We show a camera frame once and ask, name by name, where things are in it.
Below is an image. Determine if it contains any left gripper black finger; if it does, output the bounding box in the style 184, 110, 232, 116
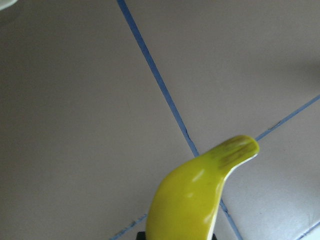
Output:
136, 231, 146, 240

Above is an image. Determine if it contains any white rectangular bear tray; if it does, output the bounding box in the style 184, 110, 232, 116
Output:
0, 0, 17, 11

